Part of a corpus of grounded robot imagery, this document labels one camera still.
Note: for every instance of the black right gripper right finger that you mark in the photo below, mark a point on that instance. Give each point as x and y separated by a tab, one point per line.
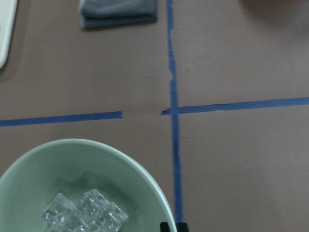
182	227

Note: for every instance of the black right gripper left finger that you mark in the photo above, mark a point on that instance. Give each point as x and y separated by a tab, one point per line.
164	227

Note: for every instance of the clear ice cubes pile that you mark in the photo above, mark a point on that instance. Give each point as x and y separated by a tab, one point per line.
93	213

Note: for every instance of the green ceramic bowl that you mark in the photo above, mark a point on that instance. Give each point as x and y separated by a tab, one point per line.
72	167

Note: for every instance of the folded grey cloth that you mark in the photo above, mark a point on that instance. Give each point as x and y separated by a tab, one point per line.
105	13

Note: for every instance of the cream bear serving tray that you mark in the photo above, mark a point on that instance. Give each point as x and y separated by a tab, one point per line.
7	17

